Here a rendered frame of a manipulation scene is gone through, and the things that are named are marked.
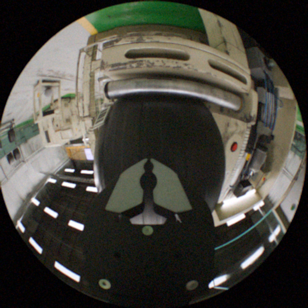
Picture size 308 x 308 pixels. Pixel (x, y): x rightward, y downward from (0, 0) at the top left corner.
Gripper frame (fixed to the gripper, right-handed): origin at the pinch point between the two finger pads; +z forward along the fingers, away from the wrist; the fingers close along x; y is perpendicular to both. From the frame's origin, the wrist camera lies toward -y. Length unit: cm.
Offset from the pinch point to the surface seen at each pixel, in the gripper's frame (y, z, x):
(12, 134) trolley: -40, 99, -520
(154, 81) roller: -11.8, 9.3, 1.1
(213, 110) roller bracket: -7.3, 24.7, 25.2
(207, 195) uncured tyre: 6.5, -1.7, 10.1
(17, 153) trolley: 37, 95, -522
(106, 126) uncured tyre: -3.7, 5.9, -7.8
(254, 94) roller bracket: -14.3, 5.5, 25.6
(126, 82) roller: -11.9, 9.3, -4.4
